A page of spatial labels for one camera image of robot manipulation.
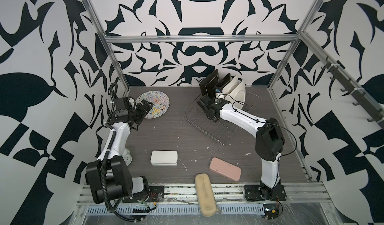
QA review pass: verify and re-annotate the round speckled plate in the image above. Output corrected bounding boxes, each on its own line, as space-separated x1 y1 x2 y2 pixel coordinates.
137 90 170 119

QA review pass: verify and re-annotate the cream square plate black rim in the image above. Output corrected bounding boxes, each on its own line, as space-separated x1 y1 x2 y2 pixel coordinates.
223 75 239 94

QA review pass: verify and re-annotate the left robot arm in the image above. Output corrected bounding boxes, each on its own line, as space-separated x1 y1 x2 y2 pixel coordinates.
86 83 153 210

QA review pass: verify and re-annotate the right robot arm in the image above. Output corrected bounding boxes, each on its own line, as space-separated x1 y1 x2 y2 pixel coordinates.
197 95 287 202

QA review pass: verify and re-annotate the large black square plate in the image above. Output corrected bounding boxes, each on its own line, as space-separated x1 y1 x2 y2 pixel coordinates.
199 70 219 98

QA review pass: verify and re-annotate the white square plate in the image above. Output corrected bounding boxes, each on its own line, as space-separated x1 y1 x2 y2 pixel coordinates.
227 81 246 110

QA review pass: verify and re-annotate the white alarm clock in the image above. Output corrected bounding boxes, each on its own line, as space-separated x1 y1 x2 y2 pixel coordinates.
123 148 133 166

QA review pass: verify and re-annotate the white rectangular case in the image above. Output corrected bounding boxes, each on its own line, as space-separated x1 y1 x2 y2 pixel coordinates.
150 150 178 166

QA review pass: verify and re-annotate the pink rectangular case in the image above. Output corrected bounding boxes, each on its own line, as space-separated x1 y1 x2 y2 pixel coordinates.
209 157 242 182

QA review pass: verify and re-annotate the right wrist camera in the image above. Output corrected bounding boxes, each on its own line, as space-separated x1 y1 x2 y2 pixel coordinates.
212 86 223 95

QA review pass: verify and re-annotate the wire dish rack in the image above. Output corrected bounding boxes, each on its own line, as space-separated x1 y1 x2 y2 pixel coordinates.
180 89 259 145

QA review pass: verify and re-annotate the black wall hook rail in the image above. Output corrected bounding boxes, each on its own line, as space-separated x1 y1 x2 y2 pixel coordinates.
320 56 384 129

